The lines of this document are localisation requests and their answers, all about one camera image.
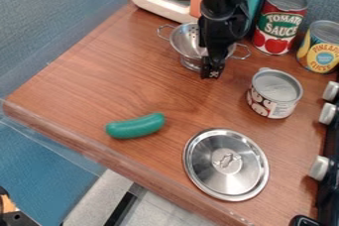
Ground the tomato sauce can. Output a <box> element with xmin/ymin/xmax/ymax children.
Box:
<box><xmin>251</xmin><ymin>0</ymin><xmax>310</xmax><ymax>57</ymax></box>

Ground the silver lid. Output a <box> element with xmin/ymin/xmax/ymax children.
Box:
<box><xmin>181</xmin><ymin>128</ymin><xmax>272</xmax><ymax>203</ymax></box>

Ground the silver pot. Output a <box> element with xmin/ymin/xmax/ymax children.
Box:
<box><xmin>155</xmin><ymin>21</ymin><xmax>254</xmax><ymax>73</ymax></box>

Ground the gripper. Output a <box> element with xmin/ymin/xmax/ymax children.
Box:
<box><xmin>195</xmin><ymin>13</ymin><xmax>240</xmax><ymax>81</ymax></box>

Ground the pineapple can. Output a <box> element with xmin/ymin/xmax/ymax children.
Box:
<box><xmin>293</xmin><ymin>19</ymin><xmax>339</xmax><ymax>75</ymax></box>

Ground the green toy cucumber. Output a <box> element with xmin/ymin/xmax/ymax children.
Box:
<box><xmin>103</xmin><ymin>112</ymin><xmax>168</xmax><ymax>140</ymax></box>

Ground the white and brown can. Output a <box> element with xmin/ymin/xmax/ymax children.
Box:
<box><xmin>245</xmin><ymin>66</ymin><xmax>306</xmax><ymax>120</ymax></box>

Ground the toy stove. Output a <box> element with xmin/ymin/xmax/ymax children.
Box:
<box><xmin>288</xmin><ymin>74</ymin><xmax>339</xmax><ymax>226</ymax></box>

